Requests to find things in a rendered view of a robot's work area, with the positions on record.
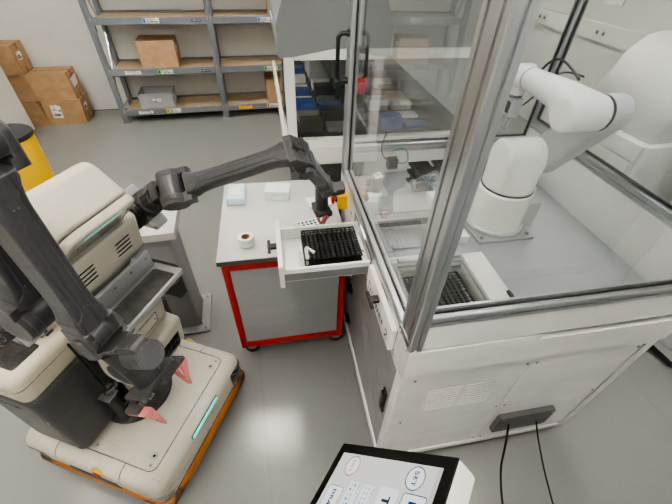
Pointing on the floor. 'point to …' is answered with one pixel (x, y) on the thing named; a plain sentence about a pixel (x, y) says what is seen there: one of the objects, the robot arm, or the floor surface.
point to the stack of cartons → (44, 88)
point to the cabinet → (469, 387)
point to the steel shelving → (181, 58)
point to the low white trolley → (310, 316)
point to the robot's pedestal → (200, 321)
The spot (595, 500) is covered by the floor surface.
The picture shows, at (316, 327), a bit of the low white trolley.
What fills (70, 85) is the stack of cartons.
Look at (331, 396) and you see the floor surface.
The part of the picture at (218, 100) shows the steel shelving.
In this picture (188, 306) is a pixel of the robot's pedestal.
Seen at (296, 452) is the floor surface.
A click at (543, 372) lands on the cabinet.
